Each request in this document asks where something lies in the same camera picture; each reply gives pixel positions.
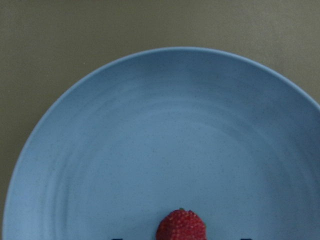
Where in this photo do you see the blue plate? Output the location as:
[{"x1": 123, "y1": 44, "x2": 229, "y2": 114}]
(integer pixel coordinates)
[{"x1": 2, "y1": 47, "x2": 320, "y2": 240}]

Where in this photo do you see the red strawberry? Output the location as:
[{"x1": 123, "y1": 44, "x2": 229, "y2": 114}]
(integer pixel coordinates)
[{"x1": 155, "y1": 208, "x2": 208, "y2": 240}]

